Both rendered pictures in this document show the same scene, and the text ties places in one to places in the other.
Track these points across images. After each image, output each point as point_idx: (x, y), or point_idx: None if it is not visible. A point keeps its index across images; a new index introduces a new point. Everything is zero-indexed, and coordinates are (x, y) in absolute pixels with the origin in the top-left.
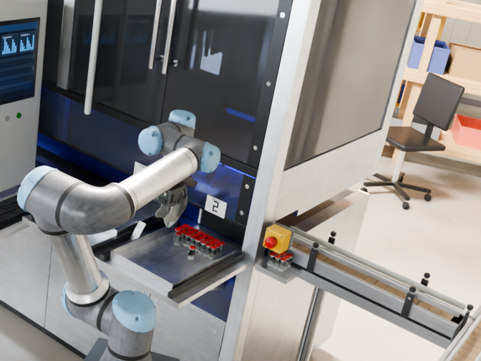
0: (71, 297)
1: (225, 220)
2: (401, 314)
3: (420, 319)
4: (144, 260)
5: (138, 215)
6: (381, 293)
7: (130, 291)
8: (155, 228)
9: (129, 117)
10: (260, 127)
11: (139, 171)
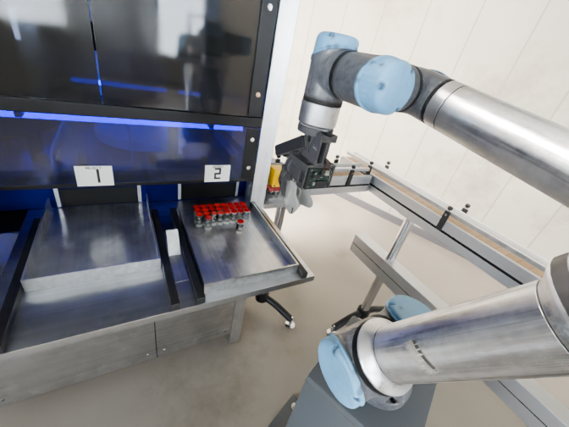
0: (403, 391)
1: (210, 184)
2: (346, 185)
3: (355, 182)
4: (223, 264)
5: (123, 226)
6: (334, 178)
7: (396, 307)
8: (163, 228)
9: (28, 101)
10: (262, 68)
11: (560, 131)
